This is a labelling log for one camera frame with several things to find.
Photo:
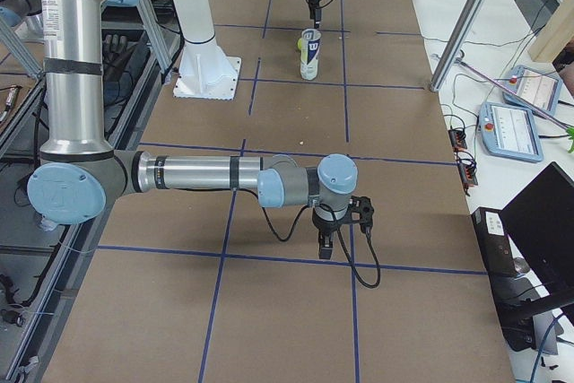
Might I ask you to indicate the clear tennis ball can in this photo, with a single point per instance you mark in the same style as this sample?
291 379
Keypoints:
309 55

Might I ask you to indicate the black monitor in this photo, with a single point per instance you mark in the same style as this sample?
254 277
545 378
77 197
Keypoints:
539 220

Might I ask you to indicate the near teach pendant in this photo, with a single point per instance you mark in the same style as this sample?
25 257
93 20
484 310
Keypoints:
509 132

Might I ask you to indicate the teach pendant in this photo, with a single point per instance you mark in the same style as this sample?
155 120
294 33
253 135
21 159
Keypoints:
538 88
509 132

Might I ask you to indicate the far teach pendant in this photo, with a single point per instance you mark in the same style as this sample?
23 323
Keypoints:
538 88

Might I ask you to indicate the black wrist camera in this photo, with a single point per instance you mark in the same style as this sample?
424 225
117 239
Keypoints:
362 212

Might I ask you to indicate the aluminium frame post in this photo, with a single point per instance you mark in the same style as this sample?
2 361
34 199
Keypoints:
455 42

